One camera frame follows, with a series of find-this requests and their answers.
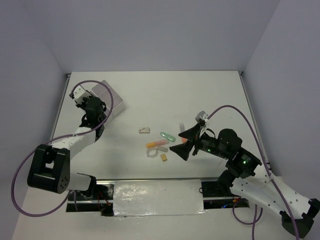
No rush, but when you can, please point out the green correction tape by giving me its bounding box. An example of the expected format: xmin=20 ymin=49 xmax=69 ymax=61
xmin=160 ymin=131 xmax=176 ymax=143

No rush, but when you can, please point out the white organizer box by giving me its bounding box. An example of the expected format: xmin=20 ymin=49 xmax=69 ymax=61
xmin=91 ymin=80 xmax=125 ymax=118
xmin=104 ymin=109 xmax=114 ymax=126

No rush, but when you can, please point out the orange pink highlighter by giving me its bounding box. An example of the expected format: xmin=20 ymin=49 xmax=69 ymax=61
xmin=146 ymin=139 xmax=170 ymax=148

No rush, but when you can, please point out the small yellow eraser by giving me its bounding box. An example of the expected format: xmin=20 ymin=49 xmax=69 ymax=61
xmin=160 ymin=154 xmax=168 ymax=162

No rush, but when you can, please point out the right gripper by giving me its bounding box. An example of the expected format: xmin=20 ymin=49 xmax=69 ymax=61
xmin=168 ymin=122 xmax=229 ymax=160

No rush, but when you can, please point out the white organizer right box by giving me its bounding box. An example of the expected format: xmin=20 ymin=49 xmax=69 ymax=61
xmin=91 ymin=80 xmax=125 ymax=118

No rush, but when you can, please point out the grey white eraser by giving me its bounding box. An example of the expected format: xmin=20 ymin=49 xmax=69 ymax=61
xmin=156 ymin=145 xmax=168 ymax=152

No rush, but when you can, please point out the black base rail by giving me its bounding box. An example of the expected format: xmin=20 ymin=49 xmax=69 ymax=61
xmin=66 ymin=179 xmax=249 ymax=217

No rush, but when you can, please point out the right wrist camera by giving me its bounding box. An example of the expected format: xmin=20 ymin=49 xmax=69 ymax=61
xmin=195 ymin=111 xmax=210 ymax=137

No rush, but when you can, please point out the orange grey highlighter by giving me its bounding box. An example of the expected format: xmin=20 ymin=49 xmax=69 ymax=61
xmin=179 ymin=122 xmax=187 ymax=144

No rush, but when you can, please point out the clear tape roll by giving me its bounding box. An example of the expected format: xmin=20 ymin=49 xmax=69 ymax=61
xmin=146 ymin=147 xmax=158 ymax=158

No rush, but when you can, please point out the white eraser box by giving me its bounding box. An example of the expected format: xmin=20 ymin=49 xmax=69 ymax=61
xmin=138 ymin=127 xmax=150 ymax=134

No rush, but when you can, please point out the silver foil panel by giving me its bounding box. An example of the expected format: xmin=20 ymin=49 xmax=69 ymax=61
xmin=113 ymin=179 xmax=206 ymax=217

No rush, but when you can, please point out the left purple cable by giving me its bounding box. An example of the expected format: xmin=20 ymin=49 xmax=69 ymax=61
xmin=11 ymin=79 xmax=114 ymax=217

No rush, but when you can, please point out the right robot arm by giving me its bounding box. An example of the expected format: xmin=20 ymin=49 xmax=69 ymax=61
xmin=169 ymin=124 xmax=320 ymax=239

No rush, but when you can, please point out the white organizer left box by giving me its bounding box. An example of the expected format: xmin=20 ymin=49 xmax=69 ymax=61
xmin=104 ymin=109 xmax=114 ymax=126

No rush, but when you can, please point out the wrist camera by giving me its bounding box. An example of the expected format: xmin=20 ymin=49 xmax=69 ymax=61
xmin=69 ymin=85 xmax=92 ymax=105
xmin=195 ymin=111 xmax=210 ymax=137

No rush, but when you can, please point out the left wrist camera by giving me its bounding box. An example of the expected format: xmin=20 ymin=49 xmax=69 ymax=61
xmin=69 ymin=85 xmax=92 ymax=105

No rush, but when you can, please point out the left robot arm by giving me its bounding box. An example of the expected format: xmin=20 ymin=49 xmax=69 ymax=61
xmin=27 ymin=96 xmax=107 ymax=200

